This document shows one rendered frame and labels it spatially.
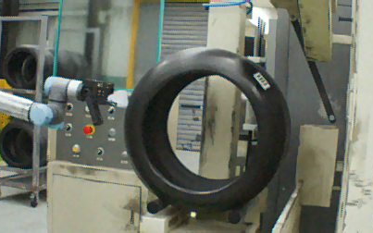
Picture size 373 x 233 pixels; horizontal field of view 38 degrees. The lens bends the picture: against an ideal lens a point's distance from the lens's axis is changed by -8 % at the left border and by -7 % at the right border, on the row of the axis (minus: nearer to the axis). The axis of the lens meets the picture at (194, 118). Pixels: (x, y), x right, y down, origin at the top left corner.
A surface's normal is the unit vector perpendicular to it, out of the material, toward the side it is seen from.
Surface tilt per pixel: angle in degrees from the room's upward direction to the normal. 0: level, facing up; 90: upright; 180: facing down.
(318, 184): 90
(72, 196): 90
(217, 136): 90
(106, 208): 90
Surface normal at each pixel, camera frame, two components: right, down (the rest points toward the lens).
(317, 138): -0.25, 0.04
